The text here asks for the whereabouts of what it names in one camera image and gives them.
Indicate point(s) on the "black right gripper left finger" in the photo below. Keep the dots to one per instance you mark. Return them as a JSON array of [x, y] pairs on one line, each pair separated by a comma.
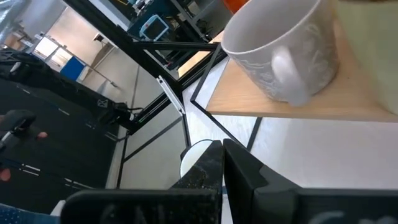
[[186, 205]]

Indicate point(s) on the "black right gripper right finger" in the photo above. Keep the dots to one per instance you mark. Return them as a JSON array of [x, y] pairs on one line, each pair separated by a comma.
[[264, 202]]

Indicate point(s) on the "blue white floral mug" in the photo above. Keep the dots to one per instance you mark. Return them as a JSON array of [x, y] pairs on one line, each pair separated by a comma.
[[194, 155]]

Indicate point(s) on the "grey mug white print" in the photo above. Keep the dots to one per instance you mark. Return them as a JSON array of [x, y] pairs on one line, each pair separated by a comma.
[[273, 37]]

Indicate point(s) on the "pale yellow-green mug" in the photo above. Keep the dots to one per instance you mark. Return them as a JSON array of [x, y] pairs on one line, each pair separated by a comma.
[[370, 56]]

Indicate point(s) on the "person's hand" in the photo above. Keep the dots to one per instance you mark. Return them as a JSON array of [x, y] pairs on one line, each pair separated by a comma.
[[4, 175], [41, 135]]

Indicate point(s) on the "person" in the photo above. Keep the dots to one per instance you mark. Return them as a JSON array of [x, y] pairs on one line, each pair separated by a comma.
[[18, 216]]

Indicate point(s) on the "blue screen device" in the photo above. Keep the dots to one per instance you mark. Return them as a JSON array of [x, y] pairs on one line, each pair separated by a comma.
[[154, 29]]

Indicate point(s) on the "orange vacuum cleaner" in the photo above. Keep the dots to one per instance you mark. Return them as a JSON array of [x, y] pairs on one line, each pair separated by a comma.
[[234, 4]]

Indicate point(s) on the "wooden shelf riser black frame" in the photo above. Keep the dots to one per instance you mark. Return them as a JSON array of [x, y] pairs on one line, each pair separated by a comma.
[[311, 109]]

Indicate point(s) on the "black aluminium table frame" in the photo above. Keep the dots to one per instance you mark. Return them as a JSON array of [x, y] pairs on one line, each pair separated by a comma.
[[124, 39]]

